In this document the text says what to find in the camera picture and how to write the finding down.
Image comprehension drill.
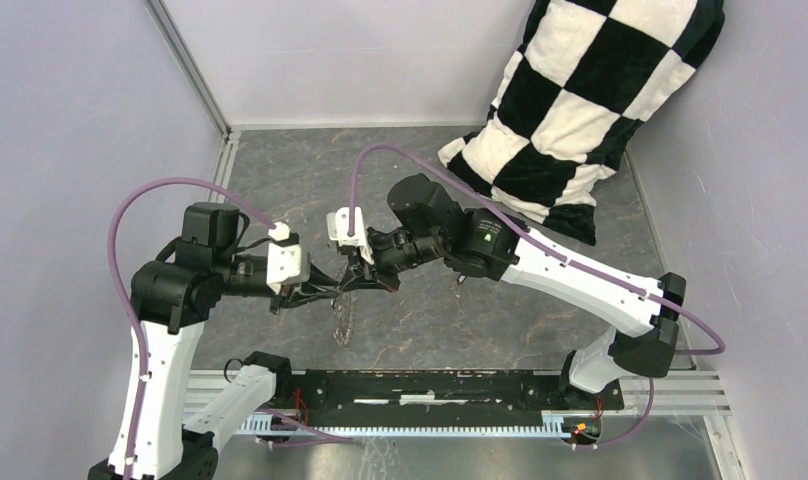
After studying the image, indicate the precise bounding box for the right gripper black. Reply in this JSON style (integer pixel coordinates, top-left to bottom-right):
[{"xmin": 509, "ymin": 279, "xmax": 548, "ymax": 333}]
[{"xmin": 340, "ymin": 228, "xmax": 446, "ymax": 293}]

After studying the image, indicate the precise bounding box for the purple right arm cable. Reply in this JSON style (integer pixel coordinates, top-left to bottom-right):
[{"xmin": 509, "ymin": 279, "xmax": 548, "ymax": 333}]
[{"xmin": 346, "ymin": 143, "xmax": 727, "ymax": 450}]

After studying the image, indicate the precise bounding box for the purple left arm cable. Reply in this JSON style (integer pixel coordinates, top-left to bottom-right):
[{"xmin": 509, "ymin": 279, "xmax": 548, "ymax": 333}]
[{"xmin": 107, "ymin": 176, "xmax": 356, "ymax": 480}]

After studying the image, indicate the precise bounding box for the metal disc with key rings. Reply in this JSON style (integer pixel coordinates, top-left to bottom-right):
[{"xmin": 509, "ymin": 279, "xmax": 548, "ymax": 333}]
[{"xmin": 331, "ymin": 266, "xmax": 356, "ymax": 348}]

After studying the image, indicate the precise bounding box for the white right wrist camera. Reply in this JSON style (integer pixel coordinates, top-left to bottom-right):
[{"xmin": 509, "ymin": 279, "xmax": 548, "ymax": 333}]
[{"xmin": 326, "ymin": 207, "xmax": 374, "ymax": 265}]

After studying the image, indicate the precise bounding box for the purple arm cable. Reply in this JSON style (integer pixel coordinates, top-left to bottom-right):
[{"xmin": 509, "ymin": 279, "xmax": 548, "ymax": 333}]
[
  {"xmin": 346, "ymin": 143, "xmax": 727, "ymax": 450},
  {"xmin": 107, "ymin": 176, "xmax": 356, "ymax": 480}
]

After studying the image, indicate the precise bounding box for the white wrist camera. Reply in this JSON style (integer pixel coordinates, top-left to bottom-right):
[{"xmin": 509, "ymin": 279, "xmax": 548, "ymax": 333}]
[
  {"xmin": 266, "ymin": 222, "xmax": 311, "ymax": 294},
  {"xmin": 326, "ymin": 207, "xmax": 374, "ymax": 265}
]

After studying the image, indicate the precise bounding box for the aluminium corner post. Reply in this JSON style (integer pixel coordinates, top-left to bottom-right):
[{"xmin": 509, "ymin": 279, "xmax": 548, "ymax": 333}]
[{"xmin": 143, "ymin": 0, "xmax": 232, "ymax": 139}]

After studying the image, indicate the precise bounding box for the aluminium frame rail front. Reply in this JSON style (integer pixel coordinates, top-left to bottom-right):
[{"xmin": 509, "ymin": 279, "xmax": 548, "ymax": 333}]
[{"xmin": 130, "ymin": 369, "xmax": 733, "ymax": 417}]

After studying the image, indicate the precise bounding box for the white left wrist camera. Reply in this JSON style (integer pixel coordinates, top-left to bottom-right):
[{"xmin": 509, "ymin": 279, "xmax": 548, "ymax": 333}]
[{"xmin": 266, "ymin": 222, "xmax": 311, "ymax": 294}]

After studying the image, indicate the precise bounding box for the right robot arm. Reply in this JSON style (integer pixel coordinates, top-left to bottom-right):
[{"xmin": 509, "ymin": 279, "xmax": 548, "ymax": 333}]
[{"xmin": 327, "ymin": 174, "xmax": 686, "ymax": 408}]

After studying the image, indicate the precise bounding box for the black and white checkered pillow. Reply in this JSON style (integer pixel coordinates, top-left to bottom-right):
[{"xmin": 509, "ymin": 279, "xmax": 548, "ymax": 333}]
[{"xmin": 438, "ymin": 0, "xmax": 725, "ymax": 245}]

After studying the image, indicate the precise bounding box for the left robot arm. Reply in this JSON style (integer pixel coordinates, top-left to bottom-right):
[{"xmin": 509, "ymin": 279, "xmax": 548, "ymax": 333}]
[{"xmin": 89, "ymin": 202, "xmax": 338, "ymax": 479}]

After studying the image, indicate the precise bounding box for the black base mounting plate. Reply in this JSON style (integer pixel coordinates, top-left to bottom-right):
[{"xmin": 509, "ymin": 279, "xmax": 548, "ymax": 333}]
[{"xmin": 265, "ymin": 370, "xmax": 625, "ymax": 428}]

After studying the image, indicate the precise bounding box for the white slotted cable duct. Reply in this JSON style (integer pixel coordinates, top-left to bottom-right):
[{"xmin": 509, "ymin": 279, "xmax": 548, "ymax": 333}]
[{"xmin": 235, "ymin": 413, "xmax": 570, "ymax": 439}]

